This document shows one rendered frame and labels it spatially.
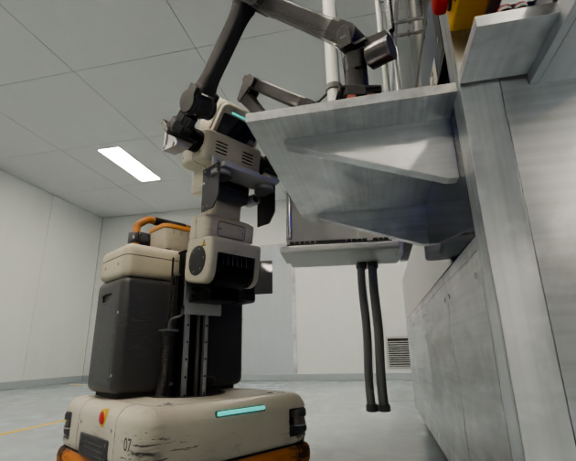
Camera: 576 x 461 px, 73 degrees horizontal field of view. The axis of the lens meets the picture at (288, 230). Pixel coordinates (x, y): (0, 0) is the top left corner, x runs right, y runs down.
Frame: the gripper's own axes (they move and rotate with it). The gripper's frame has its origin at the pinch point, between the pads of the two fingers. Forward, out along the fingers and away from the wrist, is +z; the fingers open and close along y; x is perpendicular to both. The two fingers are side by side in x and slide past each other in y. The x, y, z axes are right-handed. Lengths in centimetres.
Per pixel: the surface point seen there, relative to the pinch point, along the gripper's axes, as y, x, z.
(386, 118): 2.1, -12.9, 6.2
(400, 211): 19.4, 37.3, 8.1
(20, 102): -286, 276, -204
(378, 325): 22, 91, 40
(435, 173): 10.7, -12.1, 17.9
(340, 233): 7, 83, 2
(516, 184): 17.9, -24.3, 25.7
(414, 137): 7.9, -11.4, 9.7
